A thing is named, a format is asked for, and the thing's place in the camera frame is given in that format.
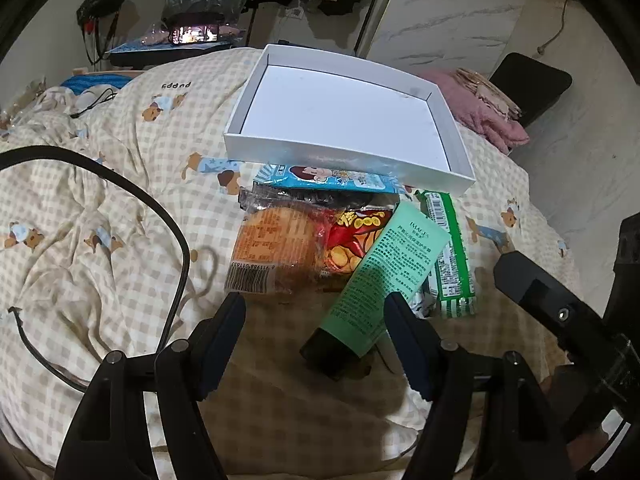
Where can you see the pink towel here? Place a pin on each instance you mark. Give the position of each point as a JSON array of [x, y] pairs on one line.
[[475, 110]]

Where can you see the black chair seat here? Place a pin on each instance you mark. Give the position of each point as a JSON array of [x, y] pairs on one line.
[[535, 87]]

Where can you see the white packet with black window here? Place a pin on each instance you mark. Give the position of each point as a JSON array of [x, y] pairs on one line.
[[422, 305]]

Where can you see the phone with lit screen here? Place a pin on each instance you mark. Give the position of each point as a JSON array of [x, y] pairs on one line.
[[194, 34]]

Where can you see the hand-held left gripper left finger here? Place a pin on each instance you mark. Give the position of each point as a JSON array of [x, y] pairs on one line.
[[220, 350]]

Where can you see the red yellow snack packet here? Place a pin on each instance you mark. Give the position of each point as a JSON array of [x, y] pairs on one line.
[[350, 240]]

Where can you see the black hanging bag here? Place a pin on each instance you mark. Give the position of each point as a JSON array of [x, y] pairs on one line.
[[102, 0]]

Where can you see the checked bear printed blanket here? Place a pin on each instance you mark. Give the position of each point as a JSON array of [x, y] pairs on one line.
[[100, 210]]

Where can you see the green striped snack packet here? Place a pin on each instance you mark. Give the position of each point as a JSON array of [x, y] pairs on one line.
[[450, 260]]

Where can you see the blue cartoon candy packet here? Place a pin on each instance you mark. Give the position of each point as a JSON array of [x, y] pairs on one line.
[[325, 177]]

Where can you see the blue printed board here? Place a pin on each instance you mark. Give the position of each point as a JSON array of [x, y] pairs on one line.
[[140, 45]]

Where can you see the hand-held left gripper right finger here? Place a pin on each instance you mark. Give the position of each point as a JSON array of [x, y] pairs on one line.
[[407, 350]]

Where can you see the white shallow cardboard box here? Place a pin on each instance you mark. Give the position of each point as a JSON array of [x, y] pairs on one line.
[[340, 105]]

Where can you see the round bread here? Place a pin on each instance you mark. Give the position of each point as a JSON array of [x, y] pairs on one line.
[[275, 245]]

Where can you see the clear round zippered pouch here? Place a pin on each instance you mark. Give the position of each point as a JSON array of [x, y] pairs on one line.
[[260, 197]]

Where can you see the beige frayed straw piece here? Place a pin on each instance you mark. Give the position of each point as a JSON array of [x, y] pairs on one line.
[[487, 90]]

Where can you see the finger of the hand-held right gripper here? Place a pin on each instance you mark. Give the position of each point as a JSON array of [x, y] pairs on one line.
[[540, 295]]

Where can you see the green cream tube black cap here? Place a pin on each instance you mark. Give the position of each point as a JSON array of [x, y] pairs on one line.
[[395, 260]]

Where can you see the blue cloth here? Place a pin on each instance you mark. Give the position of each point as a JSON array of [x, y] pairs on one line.
[[90, 82]]

